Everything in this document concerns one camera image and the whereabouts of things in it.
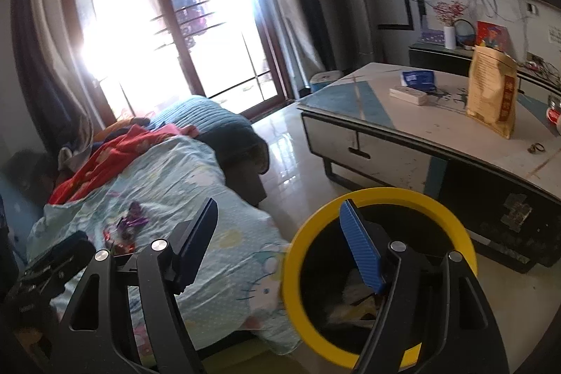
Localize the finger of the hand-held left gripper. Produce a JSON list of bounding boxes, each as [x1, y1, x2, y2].
[[41, 230, 98, 270]]

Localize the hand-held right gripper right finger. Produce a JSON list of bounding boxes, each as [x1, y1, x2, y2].
[[339, 199, 512, 374]]

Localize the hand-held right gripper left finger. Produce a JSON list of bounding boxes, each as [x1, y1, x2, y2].
[[57, 196, 219, 374]]

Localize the pink foil candy wrapper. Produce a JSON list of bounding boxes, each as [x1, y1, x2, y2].
[[102, 224, 129, 255]]

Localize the white plastic bag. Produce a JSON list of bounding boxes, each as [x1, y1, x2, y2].
[[339, 269, 374, 307]]

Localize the black bin with yellow rim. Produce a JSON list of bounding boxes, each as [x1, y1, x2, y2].
[[280, 188, 479, 371]]

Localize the purple candy wrapper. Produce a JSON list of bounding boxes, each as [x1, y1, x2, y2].
[[117, 201, 148, 229]]

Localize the yellow snack packet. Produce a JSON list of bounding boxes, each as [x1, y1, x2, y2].
[[328, 297, 387, 327]]

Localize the light blue printed blanket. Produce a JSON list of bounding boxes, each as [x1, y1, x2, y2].
[[26, 134, 304, 358]]

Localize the pile of clothes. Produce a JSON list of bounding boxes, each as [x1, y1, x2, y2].
[[56, 115, 155, 174]]

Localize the red printed blanket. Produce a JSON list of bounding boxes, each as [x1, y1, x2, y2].
[[48, 123, 201, 207]]

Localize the dark sofa with blue cover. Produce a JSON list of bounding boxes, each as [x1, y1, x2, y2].
[[150, 95, 269, 207]]

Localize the white and blue coffee table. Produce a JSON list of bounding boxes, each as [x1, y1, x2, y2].
[[297, 61, 561, 275]]

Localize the small blue and white bin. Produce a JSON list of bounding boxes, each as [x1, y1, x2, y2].
[[309, 70, 344, 95]]

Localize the blue tissue pack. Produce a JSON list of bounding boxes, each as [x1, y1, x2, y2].
[[400, 69, 439, 93]]

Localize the dark blue and beige curtain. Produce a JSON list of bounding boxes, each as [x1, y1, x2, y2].
[[10, 0, 96, 158]]

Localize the yellow paper bag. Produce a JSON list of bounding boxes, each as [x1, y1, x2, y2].
[[464, 45, 521, 141]]

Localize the dark television cabinet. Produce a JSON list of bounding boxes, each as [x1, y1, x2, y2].
[[408, 42, 561, 95]]

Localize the purple box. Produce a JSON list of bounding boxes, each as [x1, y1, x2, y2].
[[420, 27, 445, 44]]

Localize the white vase with pink flowers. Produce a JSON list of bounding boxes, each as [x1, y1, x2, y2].
[[431, 0, 468, 51]]

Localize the dark round basket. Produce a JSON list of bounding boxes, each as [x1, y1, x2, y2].
[[453, 19, 477, 49]]

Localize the small red jar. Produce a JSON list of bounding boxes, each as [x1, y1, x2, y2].
[[545, 95, 561, 126]]

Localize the brown framed window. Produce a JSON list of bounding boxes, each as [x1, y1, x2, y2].
[[58, 0, 295, 121]]

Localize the red box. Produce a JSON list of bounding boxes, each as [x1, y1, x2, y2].
[[475, 21, 510, 51]]

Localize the hanging television cables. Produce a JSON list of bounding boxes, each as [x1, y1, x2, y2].
[[470, 0, 532, 23]]

